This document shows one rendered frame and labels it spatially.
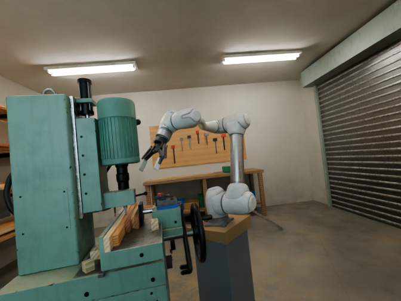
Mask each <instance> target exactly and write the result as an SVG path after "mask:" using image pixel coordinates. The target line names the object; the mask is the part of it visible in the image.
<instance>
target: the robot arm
mask: <svg viewBox="0 0 401 301"><path fill-rule="evenodd" d="M250 123H251V120H250V117H249V116H248V115H247V114H245V113H235V114H233V115H229V116H227V117H225V118H221V119H219V120H217V121H209V122H205V120H204V118H203V117H201V114H200V112H199V111H198V110H197V109H195V108H191V107H190V108H186V109H182V110H179V111H178V112H177V111H175V110H169V111H168V112H167V113H166V114H165V115H164V116H163V118H162V120H161V122H160V124H159V129H158V131H157V133H156V138H155V140H154V143H155V145H154V146H150V147H149V149H148V150H147V152H146V153H145V154H144V155H143V157H142V160H143V161H142V163H141V165H140V167H139V170H140V171H142V172H143V170H144V168H145V166H146V164H147V160H148V159H149V158H150V157H151V156H152V155H153V154H155V153H157V152H159V157H158V159H157V161H156V164H155V166H154V167H153V168H154V169H155V170H156V171H158V169H159V167H160V165H161V163H162V161H163V159H164V158H167V147H168V145H167V143H168V142H169V140H170V138H171V136H172V134H173V133H174V132H176V131H177V130H179V129H188V128H195V127H196V126H197V125H198V127H199V128H200V129H201V130H204V131H208V132H210V133H215V134H224V133H228V135H229V136H230V181H231V184H229V185H228V187H227V190H226V192H225V191H224V189H223V188H221V187H219V186H216V187H213V188H209V189H208V190H207V192H206V196H205V202H206V210H207V213H208V215H209V214H210V215H212V219H211V220H204V222H207V223H206V224H204V227H222V228H225V227H226V226H227V225H228V224H229V223H230V222H231V221H232V220H234V217H229V215H228V214H233V215H243V214H248V213H250V212H252V211H253V210H254V209H255V208H256V205H257V201H256V199H255V196H254V194H253V193H252V192H250V191H249V187H248V186H247V185H246V184H245V177H244V160H243V136H244V134H245V131H246V129H247V128H248V127H249V126H250Z"/></svg>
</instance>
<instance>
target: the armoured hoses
mask: <svg viewBox="0 0 401 301"><path fill-rule="evenodd" d="M177 204H178V206H180V209H181V221H182V227H183V244H184V251H185V255H186V262H187V264H184V265H180V269H181V270H182V271H181V272H180V273H181V275H187V274H191V273H192V271H193V266H192V260H191V255H190V249H189V241H188V237H187V235H186V234H187V232H186V230H187V229H186V223H185V219H184V211H183V204H182V203H181V201H178V202H177ZM183 269H184V270H183Z"/></svg>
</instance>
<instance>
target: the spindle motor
mask: <svg viewBox="0 0 401 301"><path fill-rule="evenodd" d="M97 118H98V131H99V139H100V152H101V160H102V161H101V165H103V166H113V165H123V164H135V163H138V162H140V157H139V156H140V153H139V146H138V134H137V121H136V114H135V104H134V102H133V101H132V100H130V99H126V98H122V97H107V98H103V99H100V100H98V102H97Z"/></svg>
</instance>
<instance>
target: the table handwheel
mask: <svg viewBox="0 0 401 301"><path fill-rule="evenodd" d="M190 221H191V227H192V228H191V229H187V230H186V232H187V234H186V235H187V237H193V243H194V246H195V252H196V255H197V258H198V261H200V262H201V263H204V262H205V260H206V239H205V230H204V226H203V221H202V216H201V212H200V209H199V207H198V205H197V204H196V203H192V204H191V207H190ZM180 238H183V234H179V235H173V236H166V237H164V241H170V240H174V239H180ZM198 239H199V241H198ZM199 242H200V246H199Z"/></svg>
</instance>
